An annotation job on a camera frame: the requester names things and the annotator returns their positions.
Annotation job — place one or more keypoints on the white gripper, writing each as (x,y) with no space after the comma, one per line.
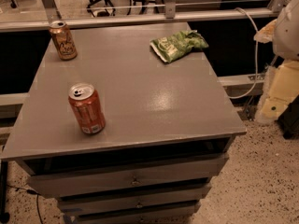
(287,32)

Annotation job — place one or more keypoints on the red coke can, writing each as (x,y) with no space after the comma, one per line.
(85,103)

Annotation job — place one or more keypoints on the gold soda can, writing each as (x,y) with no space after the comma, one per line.
(63,40)

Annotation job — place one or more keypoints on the green chip bag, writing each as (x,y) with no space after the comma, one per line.
(173,47)

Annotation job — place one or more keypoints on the metal railing frame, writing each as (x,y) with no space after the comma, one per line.
(38,14)

